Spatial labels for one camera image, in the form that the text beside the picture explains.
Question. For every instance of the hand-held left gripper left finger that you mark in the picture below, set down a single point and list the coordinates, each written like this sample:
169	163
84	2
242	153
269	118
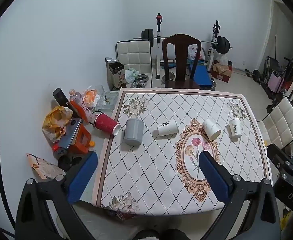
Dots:
82	177

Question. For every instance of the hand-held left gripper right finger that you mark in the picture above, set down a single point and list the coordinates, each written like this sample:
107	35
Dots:
214	178

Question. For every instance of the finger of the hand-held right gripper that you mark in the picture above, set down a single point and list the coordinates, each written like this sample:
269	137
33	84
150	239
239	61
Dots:
277	155

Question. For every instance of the plain white paper cup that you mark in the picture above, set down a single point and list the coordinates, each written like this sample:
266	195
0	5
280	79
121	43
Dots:
211	129

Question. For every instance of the white printed paper cup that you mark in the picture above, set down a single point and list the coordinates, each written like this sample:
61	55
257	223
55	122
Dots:
167	127
235	128

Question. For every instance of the red ribbed paper cup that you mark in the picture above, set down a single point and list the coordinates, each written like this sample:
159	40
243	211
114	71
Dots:
107	124

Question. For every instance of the grey cup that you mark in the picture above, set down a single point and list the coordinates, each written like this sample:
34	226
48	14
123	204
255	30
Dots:
133	131

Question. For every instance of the white padded chair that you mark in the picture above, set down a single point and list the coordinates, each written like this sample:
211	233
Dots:
134	55
281	122

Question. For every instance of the orange box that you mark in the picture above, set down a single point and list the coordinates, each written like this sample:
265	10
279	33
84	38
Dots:
81	141

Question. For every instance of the printed paper leaflet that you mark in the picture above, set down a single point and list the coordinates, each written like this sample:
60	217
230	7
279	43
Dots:
44	168

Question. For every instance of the dark smartphone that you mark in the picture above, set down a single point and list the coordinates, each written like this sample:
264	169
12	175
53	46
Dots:
70	133

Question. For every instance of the yellow plastic bag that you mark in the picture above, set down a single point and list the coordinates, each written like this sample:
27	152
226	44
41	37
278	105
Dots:
56	122

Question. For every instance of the floral diamond-pattern tablecloth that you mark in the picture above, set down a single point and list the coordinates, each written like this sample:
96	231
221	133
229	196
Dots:
149	170

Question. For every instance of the pink suitcase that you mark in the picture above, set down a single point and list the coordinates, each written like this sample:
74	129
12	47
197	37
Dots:
275	82

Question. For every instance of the orange drink bottle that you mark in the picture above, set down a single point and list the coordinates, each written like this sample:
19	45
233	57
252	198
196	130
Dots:
78	103

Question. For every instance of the clear glass tray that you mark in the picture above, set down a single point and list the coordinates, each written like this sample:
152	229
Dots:
106	101

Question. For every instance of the orange fruit bag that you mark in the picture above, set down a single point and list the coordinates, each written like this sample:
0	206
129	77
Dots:
90	98

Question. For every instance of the black cylindrical bottle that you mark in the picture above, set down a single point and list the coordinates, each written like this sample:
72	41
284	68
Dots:
62	100

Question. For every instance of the black dumbbell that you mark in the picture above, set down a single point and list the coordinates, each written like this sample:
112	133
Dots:
256	75

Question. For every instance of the black folded cart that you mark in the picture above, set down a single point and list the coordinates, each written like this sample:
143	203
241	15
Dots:
286	72

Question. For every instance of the brown cardboard box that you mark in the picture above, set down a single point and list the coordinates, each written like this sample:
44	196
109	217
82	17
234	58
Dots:
221	72

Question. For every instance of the blue weight bench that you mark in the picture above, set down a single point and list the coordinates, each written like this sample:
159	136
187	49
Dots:
200	75

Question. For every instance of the printed brown box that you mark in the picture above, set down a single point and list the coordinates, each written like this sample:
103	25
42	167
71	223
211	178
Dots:
116	77

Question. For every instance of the pale green cloth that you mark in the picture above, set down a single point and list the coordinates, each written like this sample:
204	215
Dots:
131	74

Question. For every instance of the barbell with black plates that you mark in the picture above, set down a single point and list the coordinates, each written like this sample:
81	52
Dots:
222	45

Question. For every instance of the white red plastic bag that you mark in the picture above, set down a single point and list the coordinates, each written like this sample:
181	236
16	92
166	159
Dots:
194	51

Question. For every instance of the white barbell rack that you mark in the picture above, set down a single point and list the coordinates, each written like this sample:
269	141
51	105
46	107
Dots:
159	55

